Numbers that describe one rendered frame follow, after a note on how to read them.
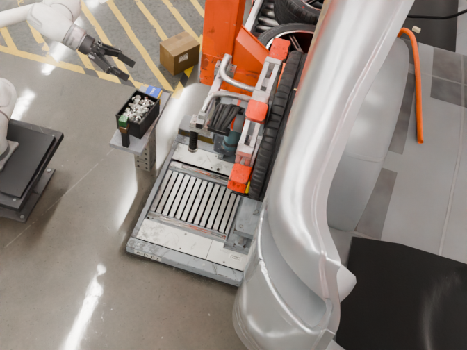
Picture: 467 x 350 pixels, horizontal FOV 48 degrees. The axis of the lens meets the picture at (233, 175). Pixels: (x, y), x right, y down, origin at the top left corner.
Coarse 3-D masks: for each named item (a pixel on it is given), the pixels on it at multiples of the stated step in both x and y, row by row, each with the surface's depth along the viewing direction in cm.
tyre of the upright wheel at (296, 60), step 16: (288, 64) 206; (288, 80) 201; (288, 96) 199; (272, 112) 198; (288, 112) 197; (272, 128) 198; (272, 144) 199; (256, 160) 204; (272, 160) 201; (256, 176) 207; (256, 192) 216
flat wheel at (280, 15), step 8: (280, 0) 345; (288, 0) 336; (296, 0) 337; (312, 0) 344; (320, 0) 348; (280, 8) 347; (288, 8) 338; (296, 8) 333; (304, 8) 333; (312, 8) 334; (280, 16) 350; (288, 16) 342; (296, 16) 337; (304, 16) 332; (312, 16) 330; (280, 24) 353
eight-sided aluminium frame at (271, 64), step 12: (276, 60) 214; (264, 72) 210; (276, 72) 210; (276, 84) 242; (252, 96) 203; (264, 96) 202; (240, 144) 206; (252, 144) 205; (240, 156) 211; (252, 156) 248; (252, 168) 246
